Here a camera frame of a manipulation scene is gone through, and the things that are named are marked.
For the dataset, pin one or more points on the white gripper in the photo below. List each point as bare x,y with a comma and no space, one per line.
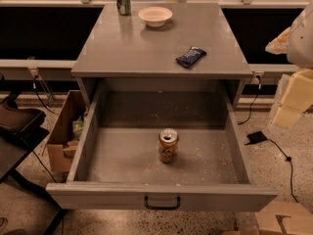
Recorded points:
301,43

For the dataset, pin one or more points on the orange soda can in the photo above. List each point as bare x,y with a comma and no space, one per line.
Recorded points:
168,145

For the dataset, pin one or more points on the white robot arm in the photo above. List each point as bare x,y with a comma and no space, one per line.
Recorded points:
296,42

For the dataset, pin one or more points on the open grey top drawer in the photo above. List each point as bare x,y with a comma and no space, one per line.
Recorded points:
117,165

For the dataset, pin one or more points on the grey cabinet counter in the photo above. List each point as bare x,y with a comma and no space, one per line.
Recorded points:
124,46

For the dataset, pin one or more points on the black power adapter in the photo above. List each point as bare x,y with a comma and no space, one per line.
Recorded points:
256,137

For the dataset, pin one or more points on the dark blue snack bag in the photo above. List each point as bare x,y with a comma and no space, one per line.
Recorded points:
190,57

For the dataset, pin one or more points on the cardboard box bottom right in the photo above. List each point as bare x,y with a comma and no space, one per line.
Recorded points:
280,218

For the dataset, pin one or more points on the white paper bowl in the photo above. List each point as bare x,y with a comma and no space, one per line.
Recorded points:
155,16

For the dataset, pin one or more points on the green bag in box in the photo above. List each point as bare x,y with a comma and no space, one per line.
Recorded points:
77,127

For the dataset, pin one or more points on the open cardboard box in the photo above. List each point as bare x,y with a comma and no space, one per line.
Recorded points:
61,146

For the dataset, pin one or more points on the dark side table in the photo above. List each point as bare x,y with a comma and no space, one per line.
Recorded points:
20,134

